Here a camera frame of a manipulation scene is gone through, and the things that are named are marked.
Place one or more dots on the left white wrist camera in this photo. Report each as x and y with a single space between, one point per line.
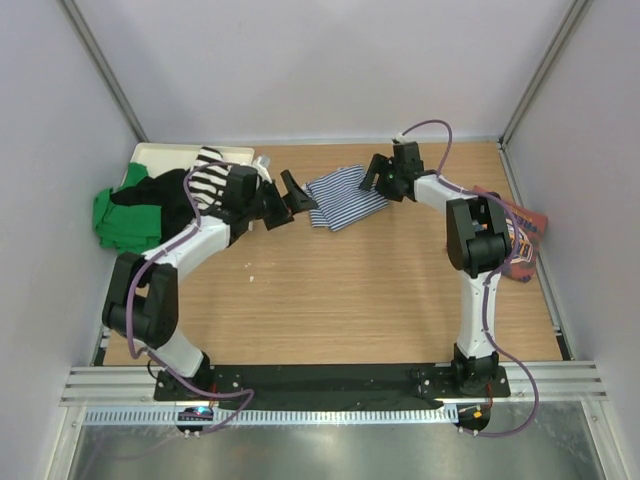
261 165

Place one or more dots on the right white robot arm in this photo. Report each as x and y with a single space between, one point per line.
477 243

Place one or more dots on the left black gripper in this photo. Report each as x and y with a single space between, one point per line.
296 201

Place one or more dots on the green tank top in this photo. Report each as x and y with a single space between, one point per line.
134 228

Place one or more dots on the cream plastic tray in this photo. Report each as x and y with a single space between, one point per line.
174 154

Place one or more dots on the black white striped tank top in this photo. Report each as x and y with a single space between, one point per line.
208 179

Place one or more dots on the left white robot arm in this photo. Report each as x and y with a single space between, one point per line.
142 301

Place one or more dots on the blue white striped tank top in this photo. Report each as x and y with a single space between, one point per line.
339 199

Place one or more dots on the slotted cable duct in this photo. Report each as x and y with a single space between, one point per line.
198 416

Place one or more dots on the red tank top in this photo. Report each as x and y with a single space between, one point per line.
531 229

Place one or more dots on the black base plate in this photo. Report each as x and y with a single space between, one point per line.
334 388

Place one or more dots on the aluminium front rail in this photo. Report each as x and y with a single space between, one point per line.
111 385

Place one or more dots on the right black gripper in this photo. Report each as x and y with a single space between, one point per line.
379 165

